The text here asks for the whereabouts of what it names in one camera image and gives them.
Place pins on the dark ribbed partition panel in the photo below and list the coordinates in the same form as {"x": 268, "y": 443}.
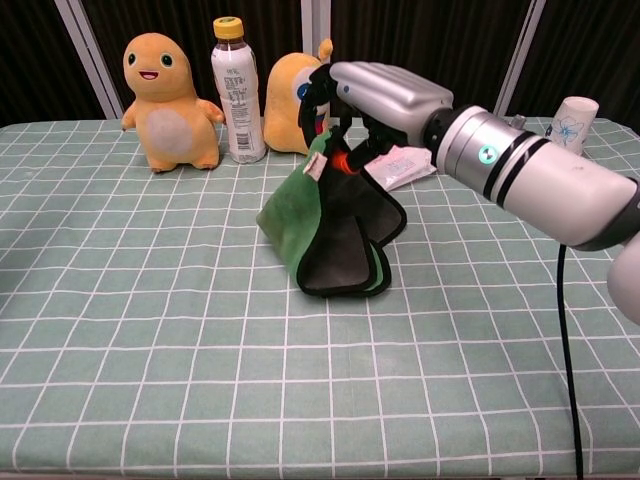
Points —
{"x": 165, "y": 17}
{"x": 425, "y": 35}
{"x": 590, "y": 45}
{"x": 35, "y": 60}

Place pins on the white floral paper cup stack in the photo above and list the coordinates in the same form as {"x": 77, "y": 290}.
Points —
{"x": 575, "y": 120}

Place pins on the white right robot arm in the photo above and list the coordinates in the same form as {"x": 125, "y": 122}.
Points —
{"x": 550, "y": 185}

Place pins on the white partition post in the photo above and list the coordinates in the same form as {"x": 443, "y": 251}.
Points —
{"x": 315, "y": 25}
{"x": 90, "y": 55}
{"x": 520, "y": 55}

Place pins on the green checked tablecloth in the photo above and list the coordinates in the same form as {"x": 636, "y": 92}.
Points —
{"x": 150, "y": 325}

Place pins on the yellow one-eyed plush toy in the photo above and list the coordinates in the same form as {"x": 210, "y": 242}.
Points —
{"x": 282, "y": 110}

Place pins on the green cloth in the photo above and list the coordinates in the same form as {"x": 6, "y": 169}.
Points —
{"x": 290, "y": 220}

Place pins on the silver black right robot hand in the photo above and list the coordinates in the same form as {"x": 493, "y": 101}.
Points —
{"x": 395, "y": 95}

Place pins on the white bottle yellow cap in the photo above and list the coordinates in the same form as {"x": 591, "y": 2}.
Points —
{"x": 240, "y": 115}

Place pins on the orange dinosaur plush toy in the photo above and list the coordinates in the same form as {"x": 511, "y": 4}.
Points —
{"x": 165, "y": 100}

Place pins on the pink white plastic packet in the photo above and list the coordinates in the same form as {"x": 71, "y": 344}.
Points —
{"x": 405, "y": 170}

